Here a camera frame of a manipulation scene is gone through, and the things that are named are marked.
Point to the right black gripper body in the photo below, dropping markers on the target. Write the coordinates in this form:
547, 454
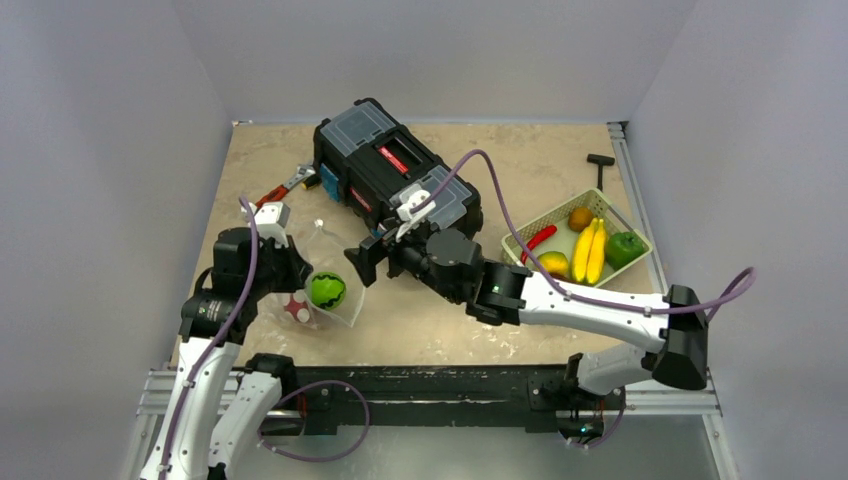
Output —
382, 249

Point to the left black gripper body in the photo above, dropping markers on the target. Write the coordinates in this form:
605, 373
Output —
278, 271

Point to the red spotted mushroom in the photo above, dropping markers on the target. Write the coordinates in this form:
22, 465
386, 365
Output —
296, 307

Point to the clear zip top bag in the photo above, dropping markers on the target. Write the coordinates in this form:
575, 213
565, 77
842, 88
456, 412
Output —
323, 249

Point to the green toy watermelon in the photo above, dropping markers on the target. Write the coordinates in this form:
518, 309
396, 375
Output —
327, 290

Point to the yellow lemon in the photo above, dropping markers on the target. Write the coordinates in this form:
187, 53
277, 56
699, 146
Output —
556, 264

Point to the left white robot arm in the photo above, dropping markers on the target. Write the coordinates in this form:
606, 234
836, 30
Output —
199, 439

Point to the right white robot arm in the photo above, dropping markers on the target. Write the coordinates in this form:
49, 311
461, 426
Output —
655, 342

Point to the black plastic toolbox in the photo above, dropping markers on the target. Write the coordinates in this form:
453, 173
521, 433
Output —
366, 159

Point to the red chili pepper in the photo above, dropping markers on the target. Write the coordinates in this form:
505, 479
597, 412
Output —
539, 238

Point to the brown kiwi fruit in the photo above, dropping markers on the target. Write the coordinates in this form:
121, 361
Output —
579, 219

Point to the light green plastic basket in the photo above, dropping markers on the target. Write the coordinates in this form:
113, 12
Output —
564, 239

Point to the yellow banana bunch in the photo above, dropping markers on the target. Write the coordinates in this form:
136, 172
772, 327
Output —
589, 253

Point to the green bell pepper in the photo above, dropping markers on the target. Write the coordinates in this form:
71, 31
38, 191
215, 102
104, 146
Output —
623, 248

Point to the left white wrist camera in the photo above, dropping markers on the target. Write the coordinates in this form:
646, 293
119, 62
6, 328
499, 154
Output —
271, 219

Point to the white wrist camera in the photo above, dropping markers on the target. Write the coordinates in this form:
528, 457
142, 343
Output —
271, 219
416, 204

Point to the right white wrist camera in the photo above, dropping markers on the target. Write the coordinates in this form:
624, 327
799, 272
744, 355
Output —
416, 204

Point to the red handled adjustable wrench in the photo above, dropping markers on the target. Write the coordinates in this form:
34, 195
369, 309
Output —
305, 175

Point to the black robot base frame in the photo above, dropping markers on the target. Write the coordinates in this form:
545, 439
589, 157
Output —
535, 398

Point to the black T-handle tool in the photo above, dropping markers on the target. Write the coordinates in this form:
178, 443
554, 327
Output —
601, 162

